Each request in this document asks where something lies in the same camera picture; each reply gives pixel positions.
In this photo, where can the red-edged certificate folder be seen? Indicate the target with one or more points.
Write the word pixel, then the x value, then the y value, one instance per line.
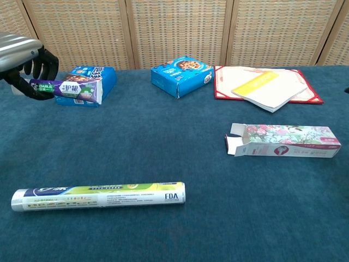
pixel 225 82

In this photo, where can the floral toothpaste carton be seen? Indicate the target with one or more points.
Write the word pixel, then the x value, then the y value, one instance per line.
pixel 286 136

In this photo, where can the blue cookie box brown panel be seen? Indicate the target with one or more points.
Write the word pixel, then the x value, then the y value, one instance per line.
pixel 109 79

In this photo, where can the blue cookie box round print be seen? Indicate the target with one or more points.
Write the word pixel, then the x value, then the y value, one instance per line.
pixel 180 72

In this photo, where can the teal table cloth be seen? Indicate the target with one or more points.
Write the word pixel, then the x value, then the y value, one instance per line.
pixel 163 152

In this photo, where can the green and white cling film roll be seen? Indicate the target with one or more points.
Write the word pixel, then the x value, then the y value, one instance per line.
pixel 109 195

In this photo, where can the woven wooden folding screen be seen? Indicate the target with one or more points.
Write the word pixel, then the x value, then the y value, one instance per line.
pixel 174 32

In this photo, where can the white booklet with yellow band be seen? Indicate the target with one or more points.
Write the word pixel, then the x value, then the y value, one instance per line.
pixel 272 94

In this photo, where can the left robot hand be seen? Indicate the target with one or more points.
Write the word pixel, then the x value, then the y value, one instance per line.
pixel 16 49

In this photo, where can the white and purple toothpaste tube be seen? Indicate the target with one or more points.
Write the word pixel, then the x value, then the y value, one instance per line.
pixel 71 90

